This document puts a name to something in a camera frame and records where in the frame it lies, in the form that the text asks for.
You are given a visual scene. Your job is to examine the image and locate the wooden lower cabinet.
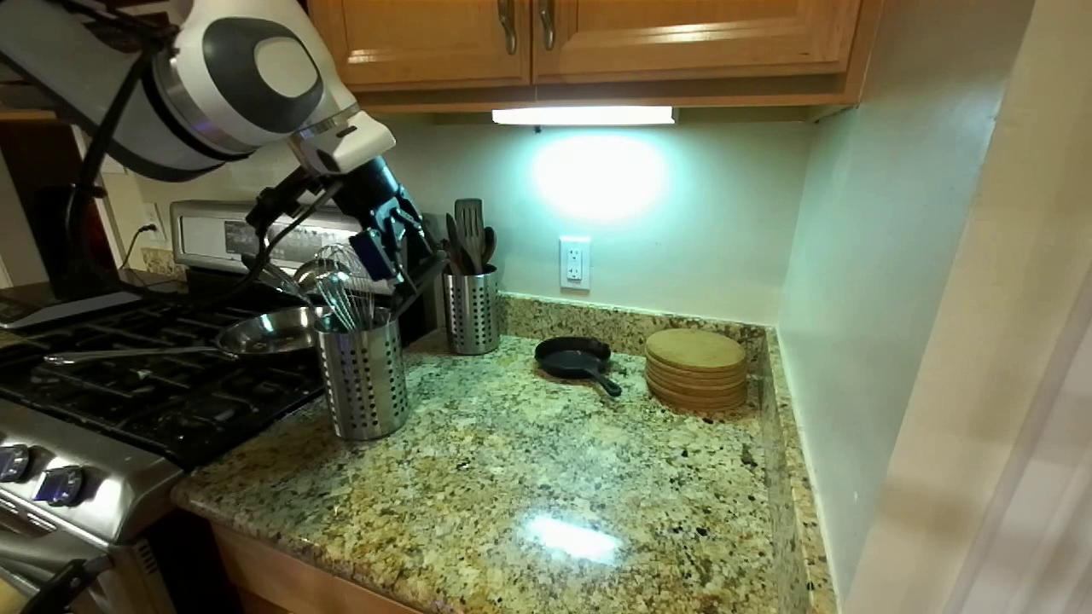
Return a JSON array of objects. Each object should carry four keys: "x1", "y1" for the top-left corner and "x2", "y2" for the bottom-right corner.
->
[{"x1": 213, "y1": 524, "x2": 418, "y2": 614}]

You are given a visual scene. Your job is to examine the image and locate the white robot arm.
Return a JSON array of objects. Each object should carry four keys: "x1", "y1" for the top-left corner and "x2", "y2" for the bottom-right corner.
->
[{"x1": 0, "y1": 0, "x2": 440, "y2": 298}]

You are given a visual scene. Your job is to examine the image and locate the white wall outlet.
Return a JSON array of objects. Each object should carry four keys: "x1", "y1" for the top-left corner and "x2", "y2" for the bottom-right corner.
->
[{"x1": 559, "y1": 234, "x2": 589, "y2": 291}]

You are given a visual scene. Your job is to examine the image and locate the black utensils in rear holder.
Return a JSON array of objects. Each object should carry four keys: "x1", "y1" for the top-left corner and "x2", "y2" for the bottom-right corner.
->
[{"x1": 440, "y1": 199, "x2": 497, "y2": 275}]

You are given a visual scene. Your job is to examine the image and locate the stack of round cork trivets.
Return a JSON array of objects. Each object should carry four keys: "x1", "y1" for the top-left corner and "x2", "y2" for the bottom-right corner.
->
[{"x1": 646, "y1": 327, "x2": 746, "y2": 415}]

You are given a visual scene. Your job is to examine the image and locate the wooden cabinet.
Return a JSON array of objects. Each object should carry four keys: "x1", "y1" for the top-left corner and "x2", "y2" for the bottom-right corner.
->
[
  {"x1": 213, "y1": 524, "x2": 418, "y2": 614},
  {"x1": 306, "y1": 0, "x2": 887, "y2": 111}
]

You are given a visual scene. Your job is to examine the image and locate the perforated steel utensil holder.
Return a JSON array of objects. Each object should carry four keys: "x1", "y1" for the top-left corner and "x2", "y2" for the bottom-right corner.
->
[
  {"x1": 445, "y1": 273, "x2": 497, "y2": 356},
  {"x1": 318, "y1": 310, "x2": 409, "y2": 442}
]

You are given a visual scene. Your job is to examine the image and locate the steel frying pan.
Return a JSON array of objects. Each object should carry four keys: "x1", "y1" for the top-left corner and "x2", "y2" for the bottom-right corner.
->
[{"x1": 49, "y1": 307, "x2": 326, "y2": 368}]

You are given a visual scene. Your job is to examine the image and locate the wooden upper cabinet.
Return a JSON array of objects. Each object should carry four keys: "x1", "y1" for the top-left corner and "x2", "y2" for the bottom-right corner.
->
[{"x1": 306, "y1": 0, "x2": 887, "y2": 111}]

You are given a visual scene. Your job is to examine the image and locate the stainless steel stove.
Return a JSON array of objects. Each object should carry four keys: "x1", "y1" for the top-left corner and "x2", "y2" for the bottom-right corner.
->
[{"x1": 0, "y1": 225, "x2": 321, "y2": 614}]

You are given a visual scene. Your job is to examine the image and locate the wire whisk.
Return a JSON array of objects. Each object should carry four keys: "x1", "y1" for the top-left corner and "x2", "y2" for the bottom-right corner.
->
[{"x1": 293, "y1": 260, "x2": 363, "y2": 332}]

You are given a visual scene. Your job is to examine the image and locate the small black cast iron skillet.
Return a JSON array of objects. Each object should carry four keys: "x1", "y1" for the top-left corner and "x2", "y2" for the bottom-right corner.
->
[{"x1": 536, "y1": 337, "x2": 620, "y2": 395}]

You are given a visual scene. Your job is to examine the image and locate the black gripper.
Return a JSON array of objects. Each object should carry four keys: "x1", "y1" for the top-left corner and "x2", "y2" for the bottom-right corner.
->
[{"x1": 244, "y1": 158, "x2": 436, "y2": 301}]

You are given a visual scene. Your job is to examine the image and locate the under cabinet light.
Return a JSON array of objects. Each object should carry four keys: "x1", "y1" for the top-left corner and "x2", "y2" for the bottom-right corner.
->
[{"x1": 492, "y1": 106, "x2": 677, "y2": 130}]

